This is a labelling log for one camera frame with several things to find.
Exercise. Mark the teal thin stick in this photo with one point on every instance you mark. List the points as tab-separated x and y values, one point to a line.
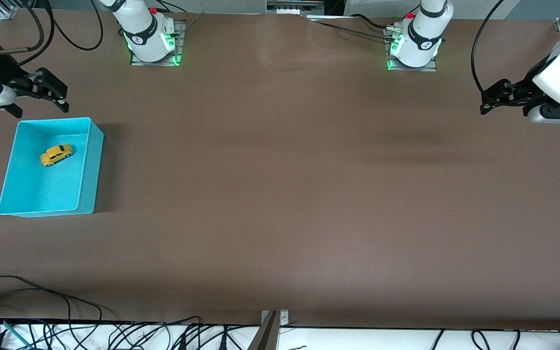
15	331

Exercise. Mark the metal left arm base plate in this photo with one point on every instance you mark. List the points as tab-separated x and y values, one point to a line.
411	69

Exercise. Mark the turquoise plastic bin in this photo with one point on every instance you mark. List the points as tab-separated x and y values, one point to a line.
46	189

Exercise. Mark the yellow beetle toy car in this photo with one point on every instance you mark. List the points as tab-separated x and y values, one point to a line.
56	154

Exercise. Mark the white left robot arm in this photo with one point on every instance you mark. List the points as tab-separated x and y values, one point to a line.
433	12

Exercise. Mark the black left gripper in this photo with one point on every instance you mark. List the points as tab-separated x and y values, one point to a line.
524	85

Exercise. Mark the grey power strip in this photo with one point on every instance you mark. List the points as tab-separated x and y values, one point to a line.
294	7

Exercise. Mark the white flat strip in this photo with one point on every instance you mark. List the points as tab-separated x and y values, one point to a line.
328	18

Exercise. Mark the dark grey camera pole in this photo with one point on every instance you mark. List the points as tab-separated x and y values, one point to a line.
265	335

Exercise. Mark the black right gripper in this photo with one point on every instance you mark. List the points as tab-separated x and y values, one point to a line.
2	69

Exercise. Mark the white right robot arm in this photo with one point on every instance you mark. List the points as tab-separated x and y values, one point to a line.
136	19

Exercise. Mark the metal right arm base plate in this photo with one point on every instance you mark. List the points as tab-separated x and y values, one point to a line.
181	48

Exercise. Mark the silver metal bracket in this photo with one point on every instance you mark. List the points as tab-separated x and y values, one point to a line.
284	318

